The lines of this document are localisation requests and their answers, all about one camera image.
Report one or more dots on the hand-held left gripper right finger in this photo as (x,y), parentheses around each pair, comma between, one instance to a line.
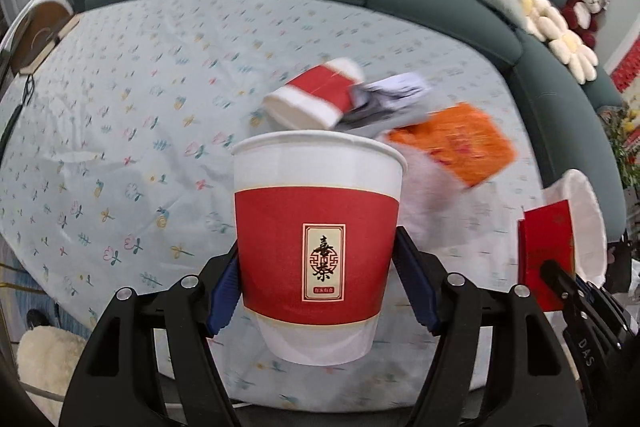
(417,292)

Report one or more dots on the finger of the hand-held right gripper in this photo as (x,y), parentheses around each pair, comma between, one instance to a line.
(557,282)
(602,302)

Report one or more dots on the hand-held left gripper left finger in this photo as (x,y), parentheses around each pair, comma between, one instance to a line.
(225,297)

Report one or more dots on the red and white paper cup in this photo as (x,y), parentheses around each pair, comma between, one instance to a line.
(550,237)
(320,92)
(300,232)

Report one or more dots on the orange snack packet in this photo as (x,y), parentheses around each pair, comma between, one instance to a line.
(465,147)

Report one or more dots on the black and white wrapper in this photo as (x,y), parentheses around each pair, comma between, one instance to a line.
(385,99)

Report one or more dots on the potted flowering plant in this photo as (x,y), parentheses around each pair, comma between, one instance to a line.
(625,142)

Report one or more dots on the cream fluffy stool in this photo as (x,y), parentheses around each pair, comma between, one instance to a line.
(47,372)

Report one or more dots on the light blue floral tablecloth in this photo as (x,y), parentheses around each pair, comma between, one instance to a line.
(125,117)

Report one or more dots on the red teddy bear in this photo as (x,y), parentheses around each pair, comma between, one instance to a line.
(582,2)

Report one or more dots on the red wall banner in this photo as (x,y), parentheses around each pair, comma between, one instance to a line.
(625,74)

